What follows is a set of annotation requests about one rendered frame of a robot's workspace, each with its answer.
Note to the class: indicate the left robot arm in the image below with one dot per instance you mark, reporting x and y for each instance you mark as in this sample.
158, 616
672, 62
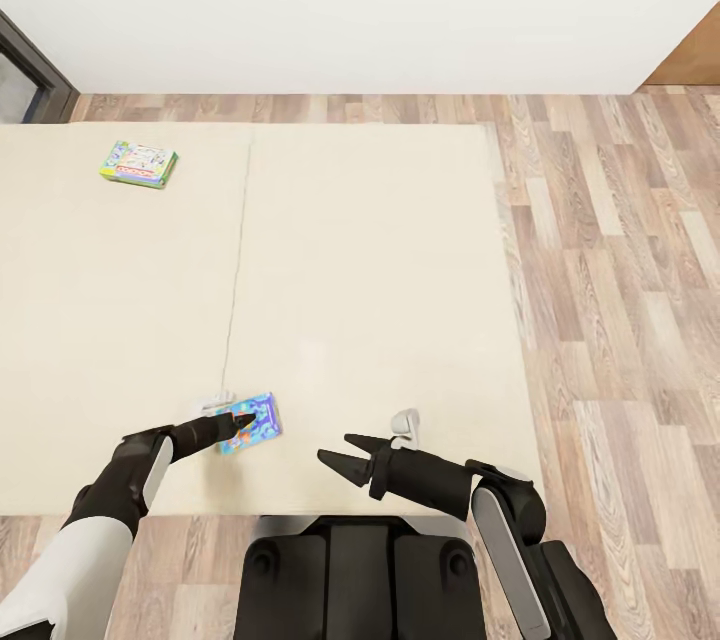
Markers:
69, 592

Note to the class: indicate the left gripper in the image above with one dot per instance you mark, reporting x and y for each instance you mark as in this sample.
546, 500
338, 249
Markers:
211, 430

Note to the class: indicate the sliding door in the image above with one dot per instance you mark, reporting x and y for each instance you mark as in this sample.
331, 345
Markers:
696, 59

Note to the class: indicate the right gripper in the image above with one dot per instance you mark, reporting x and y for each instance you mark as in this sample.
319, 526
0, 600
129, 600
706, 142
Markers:
410, 474

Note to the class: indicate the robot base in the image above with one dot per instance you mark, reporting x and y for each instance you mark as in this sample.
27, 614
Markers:
360, 577

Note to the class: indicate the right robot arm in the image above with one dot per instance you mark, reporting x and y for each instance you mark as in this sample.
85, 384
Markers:
550, 597

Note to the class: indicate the board game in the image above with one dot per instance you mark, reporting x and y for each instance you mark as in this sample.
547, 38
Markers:
136, 163
265, 426

